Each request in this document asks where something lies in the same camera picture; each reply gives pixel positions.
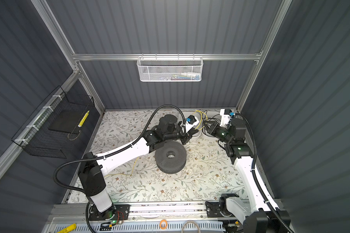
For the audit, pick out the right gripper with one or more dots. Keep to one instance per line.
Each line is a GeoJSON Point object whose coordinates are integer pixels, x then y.
{"type": "Point", "coordinates": [213, 131]}

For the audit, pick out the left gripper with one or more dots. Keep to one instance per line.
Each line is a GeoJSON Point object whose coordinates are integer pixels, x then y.
{"type": "Point", "coordinates": [187, 136]}

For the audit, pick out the dark grey cable spool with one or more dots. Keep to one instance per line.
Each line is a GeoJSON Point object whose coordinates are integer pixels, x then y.
{"type": "Point", "coordinates": [171, 158]}

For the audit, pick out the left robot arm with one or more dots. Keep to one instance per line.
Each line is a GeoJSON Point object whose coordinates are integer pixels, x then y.
{"type": "Point", "coordinates": [95, 167]}

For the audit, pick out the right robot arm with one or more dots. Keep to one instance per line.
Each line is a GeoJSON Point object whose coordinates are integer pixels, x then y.
{"type": "Point", "coordinates": [261, 214]}

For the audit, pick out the black foam pad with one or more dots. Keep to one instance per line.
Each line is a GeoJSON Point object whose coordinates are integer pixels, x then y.
{"type": "Point", "coordinates": [67, 121]}

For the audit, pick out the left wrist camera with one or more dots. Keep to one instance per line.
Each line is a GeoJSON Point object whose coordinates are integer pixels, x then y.
{"type": "Point", "coordinates": [192, 122]}

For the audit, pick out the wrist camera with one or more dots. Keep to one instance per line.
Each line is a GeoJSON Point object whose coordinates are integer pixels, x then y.
{"type": "Point", "coordinates": [192, 122]}
{"type": "Point", "coordinates": [226, 116]}

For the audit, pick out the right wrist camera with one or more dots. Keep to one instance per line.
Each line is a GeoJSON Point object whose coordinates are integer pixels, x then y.
{"type": "Point", "coordinates": [226, 116]}

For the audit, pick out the white wire mesh basket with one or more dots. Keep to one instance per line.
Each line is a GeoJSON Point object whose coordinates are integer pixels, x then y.
{"type": "Point", "coordinates": [178, 70]}

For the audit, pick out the black wire basket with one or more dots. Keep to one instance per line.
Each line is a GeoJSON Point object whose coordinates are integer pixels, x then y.
{"type": "Point", "coordinates": [54, 131]}

